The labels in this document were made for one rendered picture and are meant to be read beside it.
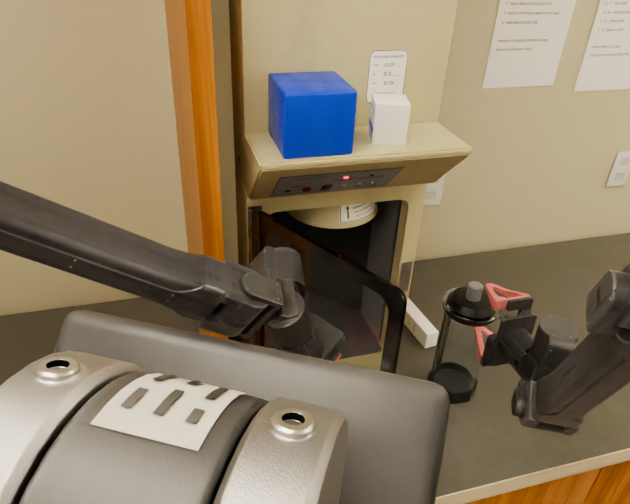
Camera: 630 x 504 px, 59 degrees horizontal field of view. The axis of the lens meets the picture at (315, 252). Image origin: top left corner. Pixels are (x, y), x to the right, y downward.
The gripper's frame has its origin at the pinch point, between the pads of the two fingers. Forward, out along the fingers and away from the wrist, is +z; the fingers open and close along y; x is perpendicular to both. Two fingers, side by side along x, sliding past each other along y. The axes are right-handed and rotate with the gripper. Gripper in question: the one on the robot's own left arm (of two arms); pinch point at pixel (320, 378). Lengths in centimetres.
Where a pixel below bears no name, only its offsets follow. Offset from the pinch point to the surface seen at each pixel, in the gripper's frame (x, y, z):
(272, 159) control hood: -12.3, -14.0, -27.8
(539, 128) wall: -17, -98, 33
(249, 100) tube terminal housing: -21.8, -19.7, -30.6
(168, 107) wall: -64, -25, -12
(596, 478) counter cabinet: 35, -30, 57
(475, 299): 5.2, -33.1, 16.4
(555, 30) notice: -18, -106, 8
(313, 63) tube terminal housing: -17.2, -29.3, -31.7
